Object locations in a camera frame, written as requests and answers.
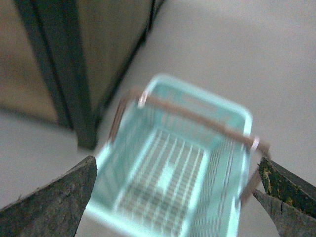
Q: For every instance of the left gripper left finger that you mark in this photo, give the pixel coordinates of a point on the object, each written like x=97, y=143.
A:
x=54, y=210

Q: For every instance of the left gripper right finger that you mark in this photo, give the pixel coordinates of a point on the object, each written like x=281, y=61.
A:
x=289, y=200

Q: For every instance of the light blue plastic basket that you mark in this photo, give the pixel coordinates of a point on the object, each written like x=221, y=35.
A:
x=176, y=164

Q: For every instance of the dark metal shelf post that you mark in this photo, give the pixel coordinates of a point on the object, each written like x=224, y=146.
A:
x=52, y=27

